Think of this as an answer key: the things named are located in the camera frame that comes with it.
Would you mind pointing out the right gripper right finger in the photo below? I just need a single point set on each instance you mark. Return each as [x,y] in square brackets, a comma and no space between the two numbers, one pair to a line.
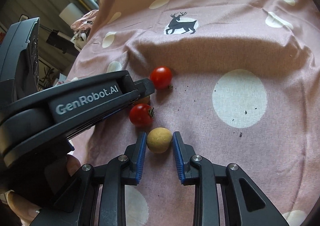
[244,203]

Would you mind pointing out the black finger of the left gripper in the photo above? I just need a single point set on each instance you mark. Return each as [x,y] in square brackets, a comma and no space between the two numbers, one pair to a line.
[145,87]

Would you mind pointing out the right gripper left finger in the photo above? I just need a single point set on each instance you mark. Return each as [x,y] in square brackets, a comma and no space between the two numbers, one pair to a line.
[100,189]

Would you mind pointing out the cherry tomato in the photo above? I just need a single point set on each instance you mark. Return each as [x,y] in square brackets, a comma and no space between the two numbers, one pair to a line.
[141,115]
[161,77]

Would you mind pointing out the tan longan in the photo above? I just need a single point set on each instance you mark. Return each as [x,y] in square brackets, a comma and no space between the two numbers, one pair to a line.
[145,100]
[159,140]

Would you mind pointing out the person left hand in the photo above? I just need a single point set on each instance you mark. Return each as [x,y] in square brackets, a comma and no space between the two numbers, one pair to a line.
[36,183]

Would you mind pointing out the pink crumpled cloth pile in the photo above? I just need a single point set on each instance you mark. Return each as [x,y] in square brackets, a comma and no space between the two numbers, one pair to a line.
[82,26]

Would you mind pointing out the pink polka dot cloth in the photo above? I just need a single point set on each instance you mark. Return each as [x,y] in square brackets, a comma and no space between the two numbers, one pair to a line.
[245,88]

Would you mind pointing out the white rectangular box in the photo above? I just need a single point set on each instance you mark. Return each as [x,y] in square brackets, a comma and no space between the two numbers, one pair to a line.
[70,14]

